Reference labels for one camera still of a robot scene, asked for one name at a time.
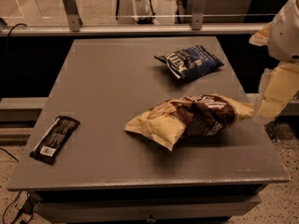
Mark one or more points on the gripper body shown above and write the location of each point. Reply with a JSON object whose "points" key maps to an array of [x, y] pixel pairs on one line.
{"points": [[285, 36]]}

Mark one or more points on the brown and yellow chip bag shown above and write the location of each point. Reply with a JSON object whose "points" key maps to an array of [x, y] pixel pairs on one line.
{"points": [[198, 115]]}

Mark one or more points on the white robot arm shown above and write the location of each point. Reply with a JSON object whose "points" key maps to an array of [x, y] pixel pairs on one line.
{"points": [[287, 17]]}

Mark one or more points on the blue chip bag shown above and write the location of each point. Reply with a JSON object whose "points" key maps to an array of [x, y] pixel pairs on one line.
{"points": [[190, 63]]}

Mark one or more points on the black rxbar chocolate bar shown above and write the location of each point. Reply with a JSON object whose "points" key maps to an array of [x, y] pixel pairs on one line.
{"points": [[54, 139]]}

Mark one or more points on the grey table with drawer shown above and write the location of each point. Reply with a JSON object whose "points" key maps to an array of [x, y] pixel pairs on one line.
{"points": [[120, 139]]}

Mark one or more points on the right metal railing post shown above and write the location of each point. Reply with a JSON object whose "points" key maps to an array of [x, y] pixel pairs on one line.
{"points": [[198, 9]]}

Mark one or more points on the metal railing post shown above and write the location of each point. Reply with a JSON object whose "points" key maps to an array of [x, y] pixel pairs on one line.
{"points": [[198, 9], [73, 18]]}

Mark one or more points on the left metal railing post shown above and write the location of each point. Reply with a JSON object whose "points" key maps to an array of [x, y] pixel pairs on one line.
{"points": [[73, 18]]}

